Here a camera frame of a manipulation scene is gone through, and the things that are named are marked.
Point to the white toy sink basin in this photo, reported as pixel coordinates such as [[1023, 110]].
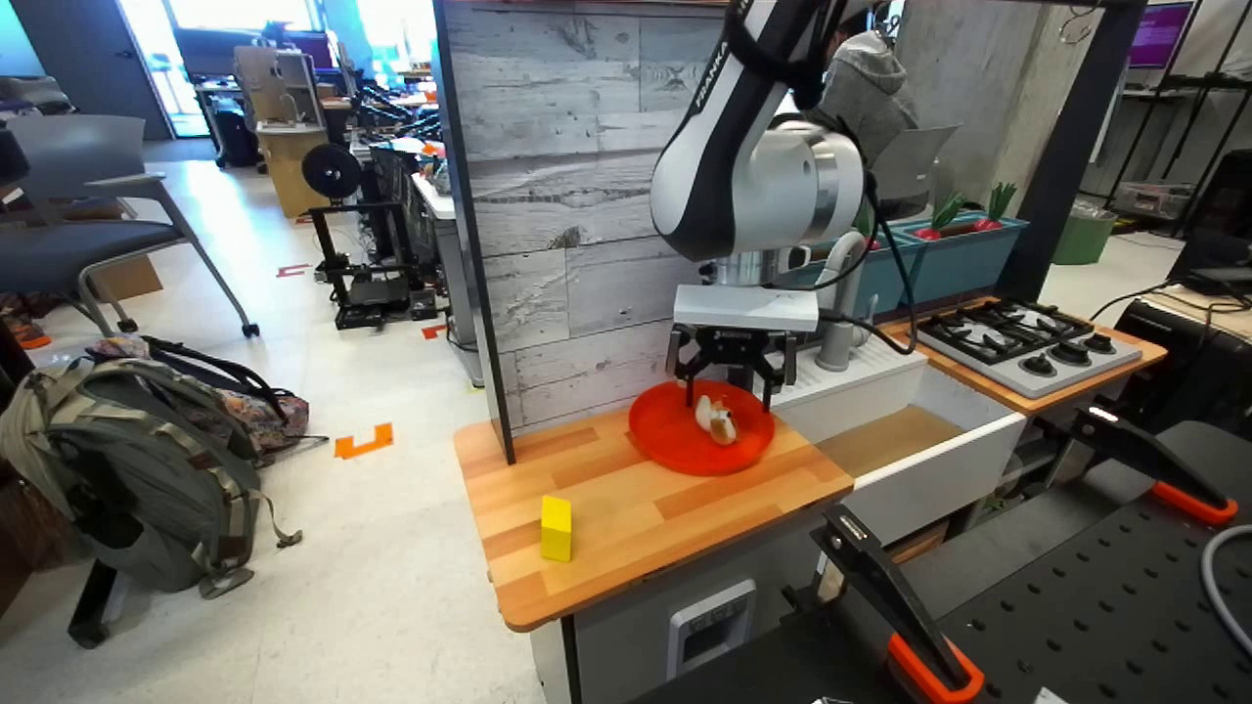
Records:
[[899, 437]]

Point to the toy stove top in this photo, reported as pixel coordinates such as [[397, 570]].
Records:
[[1023, 342]]

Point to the grey green backpack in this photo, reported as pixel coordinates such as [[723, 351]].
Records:
[[140, 462]]

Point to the small food item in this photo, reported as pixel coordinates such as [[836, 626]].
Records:
[[717, 421]]

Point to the black orange clamp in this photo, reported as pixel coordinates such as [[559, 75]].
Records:
[[899, 607], [1147, 462]]

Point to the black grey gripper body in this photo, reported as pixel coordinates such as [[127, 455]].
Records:
[[743, 328]]

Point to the orange floor tape marker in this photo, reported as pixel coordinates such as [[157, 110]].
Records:
[[365, 445]]

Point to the yellow block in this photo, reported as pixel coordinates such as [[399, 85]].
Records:
[[556, 531]]

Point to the black wheeled equipment stand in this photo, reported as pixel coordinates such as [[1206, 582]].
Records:
[[365, 236]]

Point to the green bucket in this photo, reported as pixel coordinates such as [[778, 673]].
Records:
[[1079, 236]]

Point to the person in grey hoodie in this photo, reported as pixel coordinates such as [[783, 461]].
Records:
[[873, 85]]

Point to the red round plate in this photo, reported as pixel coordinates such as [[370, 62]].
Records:
[[666, 437]]

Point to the black perforated table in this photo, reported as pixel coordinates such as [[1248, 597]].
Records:
[[1108, 612]]

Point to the tan cardboard cabinet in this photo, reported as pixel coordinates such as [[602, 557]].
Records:
[[283, 123]]

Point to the black metal shelf rack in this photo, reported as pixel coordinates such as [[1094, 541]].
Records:
[[1180, 105]]

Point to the wooden butcher block counter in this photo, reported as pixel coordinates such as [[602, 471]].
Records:
[[626, 510]]

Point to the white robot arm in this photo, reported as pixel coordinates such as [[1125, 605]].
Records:
[[755, 141]]

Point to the grey wood panel backsplash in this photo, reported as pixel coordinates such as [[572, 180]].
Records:
[[572, 197]]

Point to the grey office chair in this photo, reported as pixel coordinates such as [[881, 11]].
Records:
[[79, 218]]

